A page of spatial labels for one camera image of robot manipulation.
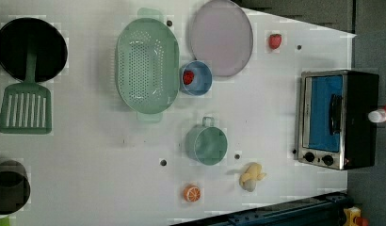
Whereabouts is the green slotted spatula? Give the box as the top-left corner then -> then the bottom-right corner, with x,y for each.
0,47 -> 52,135

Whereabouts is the red strawberry in cup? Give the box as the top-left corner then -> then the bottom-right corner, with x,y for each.
183,71 -> 195,85

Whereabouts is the silver black toaster oven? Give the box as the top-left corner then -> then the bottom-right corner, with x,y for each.
298,70 -> 379,170

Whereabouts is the green oval colander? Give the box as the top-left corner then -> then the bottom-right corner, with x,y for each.
115,8 -> 180,123

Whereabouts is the red toy strawberry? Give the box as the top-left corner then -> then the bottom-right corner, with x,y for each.
268,34 -> 282,50

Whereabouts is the green mug with handle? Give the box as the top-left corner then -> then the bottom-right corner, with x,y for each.
185,117 -> 228,166

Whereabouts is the yellow red toy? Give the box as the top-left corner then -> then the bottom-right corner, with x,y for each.
344,207 -> 369,226

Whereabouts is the green object at corner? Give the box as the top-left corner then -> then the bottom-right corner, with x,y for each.
0,216 -> 10,226

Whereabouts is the black round frying pan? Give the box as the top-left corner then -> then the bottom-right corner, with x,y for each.
0,18 -> 68,83

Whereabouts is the orange slice toy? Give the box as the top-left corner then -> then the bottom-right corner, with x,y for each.
183,185 -> 201,202

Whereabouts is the blue metal frame rail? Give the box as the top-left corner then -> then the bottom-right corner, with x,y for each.
172,192 -> 353,226

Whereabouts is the dark cylindrical pot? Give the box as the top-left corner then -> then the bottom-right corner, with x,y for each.
0,160 -> 31,216

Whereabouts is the red plush ketchup bottle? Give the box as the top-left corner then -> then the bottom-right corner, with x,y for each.
368,105 -> 386,123

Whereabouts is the yellow plush banana toy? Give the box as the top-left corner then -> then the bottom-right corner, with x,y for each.
239,163 -> 266,192

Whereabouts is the blue cup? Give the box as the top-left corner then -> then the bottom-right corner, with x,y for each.
180,60 -> 213,96

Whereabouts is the grey round plate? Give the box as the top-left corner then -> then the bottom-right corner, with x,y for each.
189,0 -> 253,76

